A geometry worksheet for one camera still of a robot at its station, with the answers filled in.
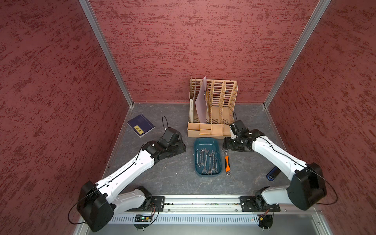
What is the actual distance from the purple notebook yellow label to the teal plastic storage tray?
38 cm

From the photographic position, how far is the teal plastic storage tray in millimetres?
856

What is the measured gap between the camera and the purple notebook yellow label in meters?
1.03
